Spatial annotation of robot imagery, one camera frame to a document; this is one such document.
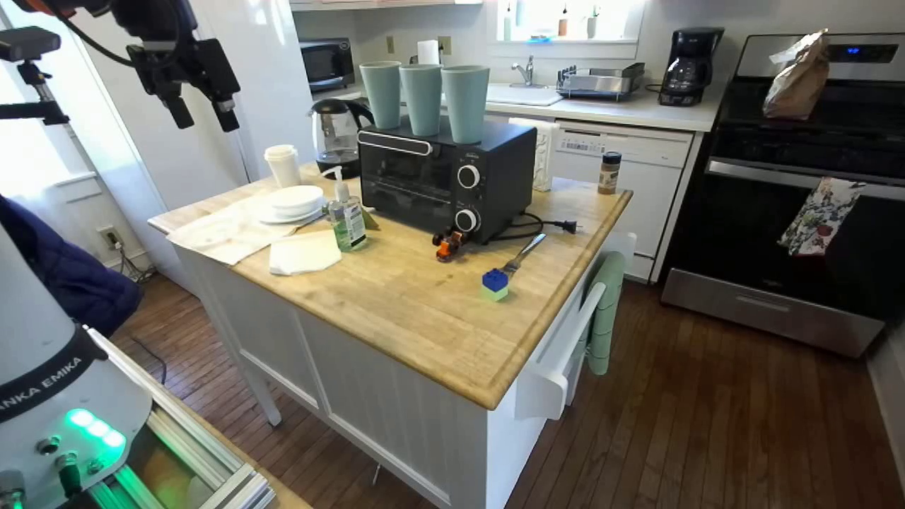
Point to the pale green soap bottle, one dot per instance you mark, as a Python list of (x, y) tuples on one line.
[(507, 19)]

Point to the clear spray bottle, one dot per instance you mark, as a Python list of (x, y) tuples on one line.
[(591, 22)]

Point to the white island towel rail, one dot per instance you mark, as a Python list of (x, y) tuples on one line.
[(565, 363)]

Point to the kitchen window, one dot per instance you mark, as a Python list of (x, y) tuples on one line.
[(565, 14)]

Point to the black toaster oven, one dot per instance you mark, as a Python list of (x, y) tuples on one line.
[(441, 178)]

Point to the white kitchen sink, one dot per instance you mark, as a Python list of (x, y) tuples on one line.
[(519, 93)]

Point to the white wood-topped kitchen island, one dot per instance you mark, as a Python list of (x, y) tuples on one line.
[(406, 405)]

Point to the orange soap bottle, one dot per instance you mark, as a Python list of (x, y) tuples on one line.
[(564, 22)]

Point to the white ceramic plate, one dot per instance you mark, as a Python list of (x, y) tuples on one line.
[(283, 217)]

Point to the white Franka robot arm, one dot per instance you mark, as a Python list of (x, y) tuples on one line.
[(38, 343)]

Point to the green hand soap dispenser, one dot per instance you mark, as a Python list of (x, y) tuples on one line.
[(345, 222)]

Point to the chrome sink faucet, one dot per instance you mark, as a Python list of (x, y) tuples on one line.
[(523, 72)]

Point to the grey dish rack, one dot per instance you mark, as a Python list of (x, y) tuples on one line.
[(598, 83)]

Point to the black camera on tripod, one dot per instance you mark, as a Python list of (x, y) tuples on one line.
[(28, 42)]

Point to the white paper towel roll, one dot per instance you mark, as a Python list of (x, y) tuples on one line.
[(428, 50)]

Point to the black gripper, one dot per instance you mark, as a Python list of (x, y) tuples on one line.
[(151, 22)]

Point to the blue headed dish brush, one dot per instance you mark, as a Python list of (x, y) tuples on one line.
[(495, 281)]

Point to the large white paper towel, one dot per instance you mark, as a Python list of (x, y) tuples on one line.
[(220, 236)]

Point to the light blue plastic cup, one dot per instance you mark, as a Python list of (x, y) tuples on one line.
[(423, 100), (464, 101), (382, 93)]

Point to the black microwave oven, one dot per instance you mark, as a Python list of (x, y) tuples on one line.
[(325, 62)]

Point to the white dishwasher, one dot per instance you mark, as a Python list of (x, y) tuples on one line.
[(640, 178)]

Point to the blue windowsill sponge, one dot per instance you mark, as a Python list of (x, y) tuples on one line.
[(537, 41)]

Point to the white wall outlet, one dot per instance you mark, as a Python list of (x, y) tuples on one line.
[(104, 236)]

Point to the folded white napkin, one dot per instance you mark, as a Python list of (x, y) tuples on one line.
[(302, 254)]

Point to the floral oven towel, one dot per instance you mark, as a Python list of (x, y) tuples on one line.
[(817, 217)]

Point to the aluminium robot stand frame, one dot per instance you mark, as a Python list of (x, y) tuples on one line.
[(187, 442)]

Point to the brown paper bag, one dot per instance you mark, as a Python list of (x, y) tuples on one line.
[(796, 80)]

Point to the spice jar with dark lid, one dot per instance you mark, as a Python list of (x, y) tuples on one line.
[(609, 173)]

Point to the white lidded paper cup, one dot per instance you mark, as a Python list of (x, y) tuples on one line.
[(280, 165)]

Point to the black coffee maker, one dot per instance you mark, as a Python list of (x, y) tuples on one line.
[(691, 66)]

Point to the black glass electric kettle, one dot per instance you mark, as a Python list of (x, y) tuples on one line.
[(334, 135)]

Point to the hanging green towel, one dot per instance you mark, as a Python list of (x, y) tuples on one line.
[(602, 311)]

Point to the dark blue jacket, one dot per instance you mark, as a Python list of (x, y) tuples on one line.
[(66, 272)]

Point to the black steel oven range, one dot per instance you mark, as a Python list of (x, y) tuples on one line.
[(792, 198)]

